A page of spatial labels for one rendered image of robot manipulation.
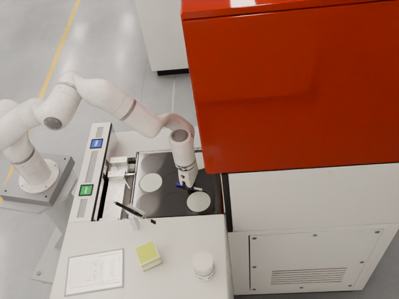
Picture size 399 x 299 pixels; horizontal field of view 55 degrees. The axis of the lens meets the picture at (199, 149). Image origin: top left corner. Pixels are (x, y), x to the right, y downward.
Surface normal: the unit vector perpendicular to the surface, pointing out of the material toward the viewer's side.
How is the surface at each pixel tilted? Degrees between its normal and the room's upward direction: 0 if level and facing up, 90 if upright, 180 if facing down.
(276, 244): 90
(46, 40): 0
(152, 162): 0
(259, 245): 90
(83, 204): 0
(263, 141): 90
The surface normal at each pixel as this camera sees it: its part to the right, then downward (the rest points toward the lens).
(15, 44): -0.11, -0.64
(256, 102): 0.00, 0.76
